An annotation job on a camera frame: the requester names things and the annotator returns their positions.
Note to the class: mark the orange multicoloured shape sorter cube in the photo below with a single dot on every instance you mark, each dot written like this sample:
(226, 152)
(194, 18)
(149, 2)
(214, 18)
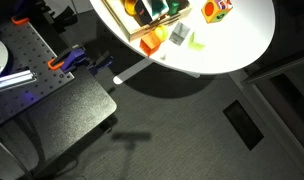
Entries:
(213, 11)

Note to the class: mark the gray metal table leg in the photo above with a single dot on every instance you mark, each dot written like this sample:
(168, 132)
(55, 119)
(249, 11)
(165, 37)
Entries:
(12, 155)

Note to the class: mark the gray block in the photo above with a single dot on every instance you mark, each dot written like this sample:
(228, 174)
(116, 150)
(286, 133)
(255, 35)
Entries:
(178, 34)

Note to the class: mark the black clamp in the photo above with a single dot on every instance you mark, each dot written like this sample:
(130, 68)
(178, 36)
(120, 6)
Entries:
(65, 18)

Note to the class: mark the black floor hatch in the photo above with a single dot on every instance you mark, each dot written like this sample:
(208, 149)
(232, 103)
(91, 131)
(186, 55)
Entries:
(242, 125)

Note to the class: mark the dark purple clamp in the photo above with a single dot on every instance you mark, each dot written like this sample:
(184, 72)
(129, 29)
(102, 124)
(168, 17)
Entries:
(100, 63)

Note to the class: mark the white table foot bar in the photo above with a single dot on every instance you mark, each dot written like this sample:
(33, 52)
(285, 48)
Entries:
(132, 70)

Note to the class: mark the orange block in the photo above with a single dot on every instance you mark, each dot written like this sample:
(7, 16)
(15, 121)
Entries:
(149, 45)

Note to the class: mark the black table plate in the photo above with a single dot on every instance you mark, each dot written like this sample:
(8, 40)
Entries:
(65, 113)

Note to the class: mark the dark cabinet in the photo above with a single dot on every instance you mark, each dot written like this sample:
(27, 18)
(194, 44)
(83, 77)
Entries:
(285, 86)

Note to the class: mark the wooden tray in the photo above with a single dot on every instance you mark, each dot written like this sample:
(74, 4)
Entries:
(132, 30)

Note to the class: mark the aluminium extrusion rail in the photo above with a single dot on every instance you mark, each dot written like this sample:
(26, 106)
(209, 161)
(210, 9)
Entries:
(15, 79)

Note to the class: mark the black white cube teal triangle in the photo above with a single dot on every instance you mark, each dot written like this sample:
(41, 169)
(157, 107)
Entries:
(148, 11)

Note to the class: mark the yellow ball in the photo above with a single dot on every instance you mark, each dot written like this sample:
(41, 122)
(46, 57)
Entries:
(162, 32)

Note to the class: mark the black perforated breadboard plate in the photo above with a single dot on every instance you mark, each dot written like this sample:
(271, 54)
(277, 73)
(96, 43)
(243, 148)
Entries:
(28, 50)

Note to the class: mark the light green triangular piece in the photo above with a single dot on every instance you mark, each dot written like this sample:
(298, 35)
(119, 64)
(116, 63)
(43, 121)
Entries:
(193, 44)

